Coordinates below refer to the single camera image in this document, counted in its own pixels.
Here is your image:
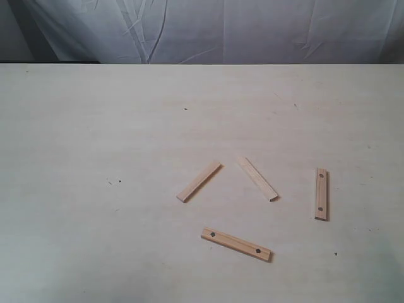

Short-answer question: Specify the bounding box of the plain wood strip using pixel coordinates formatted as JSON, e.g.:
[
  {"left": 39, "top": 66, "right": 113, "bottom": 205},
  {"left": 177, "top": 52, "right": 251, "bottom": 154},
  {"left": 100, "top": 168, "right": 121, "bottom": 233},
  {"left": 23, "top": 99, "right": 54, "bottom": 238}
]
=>
[
  {"left": 176, "top": 161, "right": 222, "bottom": 203},
  {"left": 237, "top": 157, "right": 278, "bottom": 201}
]

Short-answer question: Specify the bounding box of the wood strip with holes bottom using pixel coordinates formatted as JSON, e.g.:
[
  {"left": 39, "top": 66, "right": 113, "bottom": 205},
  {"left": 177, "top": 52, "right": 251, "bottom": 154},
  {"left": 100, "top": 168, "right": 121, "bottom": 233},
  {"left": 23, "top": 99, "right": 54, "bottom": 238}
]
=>
[{"left": 201, "top": 227, "right": 273, "bottom": 263}]

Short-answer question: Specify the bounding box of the wood strip with holes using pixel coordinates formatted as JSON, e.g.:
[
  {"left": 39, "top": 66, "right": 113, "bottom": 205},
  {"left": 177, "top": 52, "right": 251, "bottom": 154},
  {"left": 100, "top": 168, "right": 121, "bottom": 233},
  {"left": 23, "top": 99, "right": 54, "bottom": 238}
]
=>
[
  {"left": 315, "top": 168, "right": 329, "bottom": 222},
  {"left": 201, "top": 227, "right": 273, "bottom": 263}
]

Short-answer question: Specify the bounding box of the white wrinkled backdrop cloth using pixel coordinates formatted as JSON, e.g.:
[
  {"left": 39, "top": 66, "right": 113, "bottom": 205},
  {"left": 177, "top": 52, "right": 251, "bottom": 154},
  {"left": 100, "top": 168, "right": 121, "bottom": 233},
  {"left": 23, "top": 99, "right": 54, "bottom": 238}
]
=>
[{"left": 1, "top": 1, "right": 403, "bottom": 64}]

